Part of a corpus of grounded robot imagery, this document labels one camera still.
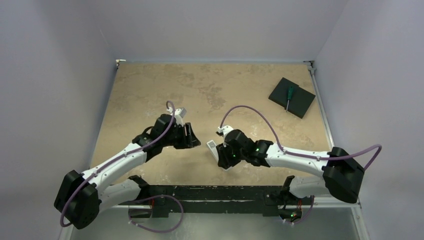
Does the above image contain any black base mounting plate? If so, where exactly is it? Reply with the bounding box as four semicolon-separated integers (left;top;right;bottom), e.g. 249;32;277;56
137;185;312;218

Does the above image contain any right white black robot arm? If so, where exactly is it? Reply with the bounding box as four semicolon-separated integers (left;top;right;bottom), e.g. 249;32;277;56
207;126;365;204

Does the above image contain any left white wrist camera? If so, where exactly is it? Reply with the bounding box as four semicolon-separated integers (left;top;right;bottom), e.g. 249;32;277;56
174;107;187;126

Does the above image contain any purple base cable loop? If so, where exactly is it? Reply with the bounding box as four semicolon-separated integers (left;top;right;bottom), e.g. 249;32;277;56
127;193;185;234

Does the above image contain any white remote control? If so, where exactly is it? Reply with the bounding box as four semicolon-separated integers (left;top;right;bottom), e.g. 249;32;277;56
206;140;219;162

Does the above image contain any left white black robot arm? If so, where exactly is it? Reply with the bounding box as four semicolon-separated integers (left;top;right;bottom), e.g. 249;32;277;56
53;114;201;229

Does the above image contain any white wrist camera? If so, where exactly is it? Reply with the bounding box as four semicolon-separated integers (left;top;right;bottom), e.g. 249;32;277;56
215;125;234;142
174;107;187;126

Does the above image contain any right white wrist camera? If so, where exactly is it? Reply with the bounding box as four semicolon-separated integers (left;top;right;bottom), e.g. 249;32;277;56
215;125;234;142

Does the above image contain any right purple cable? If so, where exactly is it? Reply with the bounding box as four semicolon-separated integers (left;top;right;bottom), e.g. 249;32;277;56
219;105;383;171

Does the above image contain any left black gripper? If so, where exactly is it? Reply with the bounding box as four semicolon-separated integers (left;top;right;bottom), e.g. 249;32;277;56
162;122;200;149

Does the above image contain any black foam block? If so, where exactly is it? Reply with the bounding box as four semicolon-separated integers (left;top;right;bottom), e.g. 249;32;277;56
268;77;316;119

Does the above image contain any green handled screwdriver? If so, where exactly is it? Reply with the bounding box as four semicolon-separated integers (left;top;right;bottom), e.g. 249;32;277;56
285;86;295;112

